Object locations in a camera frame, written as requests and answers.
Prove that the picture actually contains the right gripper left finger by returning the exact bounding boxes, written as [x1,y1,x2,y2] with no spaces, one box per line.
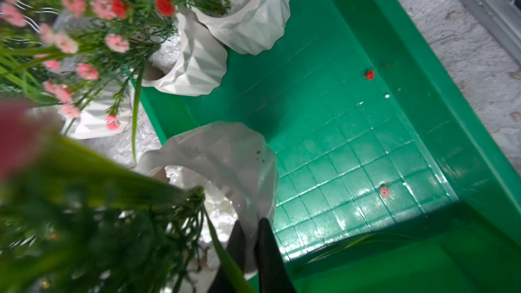
[208,221,247,292]

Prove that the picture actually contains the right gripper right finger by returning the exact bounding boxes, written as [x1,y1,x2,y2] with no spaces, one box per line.
[255,218,297,293]

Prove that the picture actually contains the pink flower potted plant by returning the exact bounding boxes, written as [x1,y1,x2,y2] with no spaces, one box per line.
[0,0,229,164]

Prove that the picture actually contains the green plastic storage tray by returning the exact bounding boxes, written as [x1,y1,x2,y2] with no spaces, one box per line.
[141,0,520,292]

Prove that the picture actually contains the red flower potted plant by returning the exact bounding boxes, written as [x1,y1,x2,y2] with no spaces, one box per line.
[30,81,132,140]

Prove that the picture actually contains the pink red flower plant pot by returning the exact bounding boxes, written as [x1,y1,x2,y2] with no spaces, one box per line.
[109,0,292,56]

